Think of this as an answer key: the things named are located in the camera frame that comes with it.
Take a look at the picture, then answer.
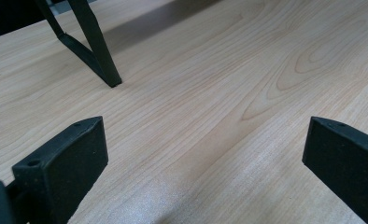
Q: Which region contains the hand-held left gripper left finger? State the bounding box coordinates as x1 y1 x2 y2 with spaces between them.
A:
11 116 109 224

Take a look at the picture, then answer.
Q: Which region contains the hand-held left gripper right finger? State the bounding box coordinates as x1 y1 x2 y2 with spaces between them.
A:
302 116 368 224

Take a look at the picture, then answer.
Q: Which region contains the black metal stand leg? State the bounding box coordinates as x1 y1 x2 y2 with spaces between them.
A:
34 0 123 89

